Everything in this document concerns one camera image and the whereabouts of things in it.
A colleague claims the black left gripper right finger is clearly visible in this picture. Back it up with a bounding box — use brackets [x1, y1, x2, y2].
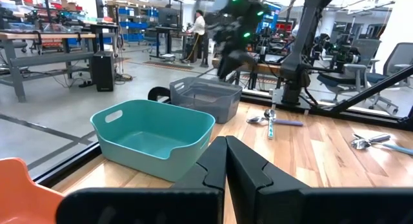
[225, 135, 413, 224]

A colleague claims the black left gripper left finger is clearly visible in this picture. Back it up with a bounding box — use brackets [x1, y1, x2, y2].
[55, 136, 228, 224]

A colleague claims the purple handled metal spoon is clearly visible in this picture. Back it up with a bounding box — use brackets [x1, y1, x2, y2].
[246, 116, 304, 127]

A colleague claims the light blue handled metal spoon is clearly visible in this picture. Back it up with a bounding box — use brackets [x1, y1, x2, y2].
[351, 138, 413, 156]

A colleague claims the person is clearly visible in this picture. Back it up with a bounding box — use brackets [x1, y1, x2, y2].
[188, 10, 207, 63]

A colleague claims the grey plastic bin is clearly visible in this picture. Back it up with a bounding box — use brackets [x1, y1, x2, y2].
[169, 76, 243, 124]

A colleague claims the striped floor mat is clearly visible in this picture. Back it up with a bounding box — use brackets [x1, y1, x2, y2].
[143, 60, 194, 72]

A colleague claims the teal plastic bin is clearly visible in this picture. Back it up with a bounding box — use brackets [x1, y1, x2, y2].
[90, 99, 216, 183]

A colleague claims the blue storage shelving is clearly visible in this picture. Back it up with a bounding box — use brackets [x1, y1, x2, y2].
[117, 6, 159, 44]

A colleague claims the grey office chair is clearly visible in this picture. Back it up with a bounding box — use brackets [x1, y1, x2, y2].
[366, 42, 413, 117]
[317, 38, 381, 104]

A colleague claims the black computer tower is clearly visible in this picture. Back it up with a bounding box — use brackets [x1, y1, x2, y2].
[92, 50, 116, 92]

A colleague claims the orange plastic bin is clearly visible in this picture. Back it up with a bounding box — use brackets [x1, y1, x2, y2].
[0, 158, 65, 224]

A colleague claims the grey metal workbench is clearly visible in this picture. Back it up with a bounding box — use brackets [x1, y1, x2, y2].
[0, 30, 97, 104]

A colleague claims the black aluminium table frame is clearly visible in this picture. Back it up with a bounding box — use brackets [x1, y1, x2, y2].
[32, 64, 413, 188]

